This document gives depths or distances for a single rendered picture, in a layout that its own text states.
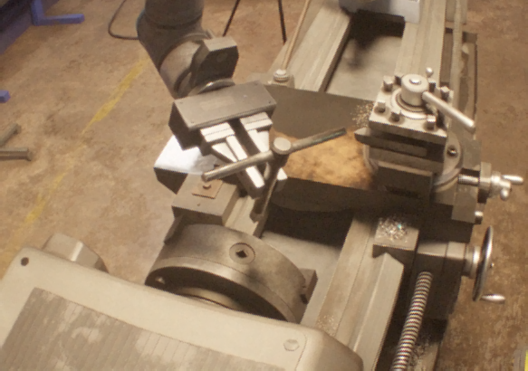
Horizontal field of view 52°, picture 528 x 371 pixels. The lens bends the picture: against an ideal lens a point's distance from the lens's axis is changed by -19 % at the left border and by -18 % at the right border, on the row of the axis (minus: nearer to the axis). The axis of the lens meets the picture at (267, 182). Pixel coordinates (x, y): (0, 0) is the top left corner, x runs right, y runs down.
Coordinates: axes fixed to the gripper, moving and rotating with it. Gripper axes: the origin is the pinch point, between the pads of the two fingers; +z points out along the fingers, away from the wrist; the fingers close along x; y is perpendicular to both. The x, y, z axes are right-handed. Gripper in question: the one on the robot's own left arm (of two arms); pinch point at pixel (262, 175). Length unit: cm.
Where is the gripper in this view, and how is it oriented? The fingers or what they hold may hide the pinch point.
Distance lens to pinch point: 79.4
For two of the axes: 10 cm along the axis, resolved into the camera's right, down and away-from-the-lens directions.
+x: -8.3, 2.7, -4.8
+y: -2.5, 5.9, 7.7
